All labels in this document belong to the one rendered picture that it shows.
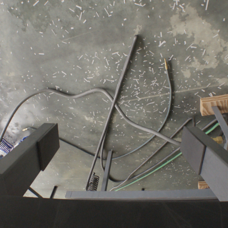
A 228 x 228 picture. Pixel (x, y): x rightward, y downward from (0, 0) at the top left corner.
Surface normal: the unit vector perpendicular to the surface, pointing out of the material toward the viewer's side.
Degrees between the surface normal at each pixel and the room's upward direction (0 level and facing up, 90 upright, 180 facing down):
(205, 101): 90
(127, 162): 0
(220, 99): 90
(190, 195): 90
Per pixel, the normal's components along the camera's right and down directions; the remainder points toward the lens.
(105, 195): -0.30, -0.75
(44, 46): -0.14, 0.64
